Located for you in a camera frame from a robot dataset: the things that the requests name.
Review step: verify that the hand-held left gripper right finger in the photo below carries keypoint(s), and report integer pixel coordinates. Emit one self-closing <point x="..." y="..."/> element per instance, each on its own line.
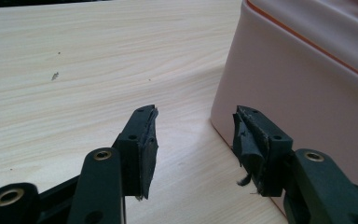
<point x="268" y="146"/>

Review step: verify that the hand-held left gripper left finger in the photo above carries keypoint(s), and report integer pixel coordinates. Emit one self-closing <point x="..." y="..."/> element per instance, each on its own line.
<point x="143" y="149"/>

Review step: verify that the pink plastic box with lid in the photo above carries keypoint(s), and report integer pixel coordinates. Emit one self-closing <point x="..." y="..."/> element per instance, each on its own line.
<point x="292" y="93"/>

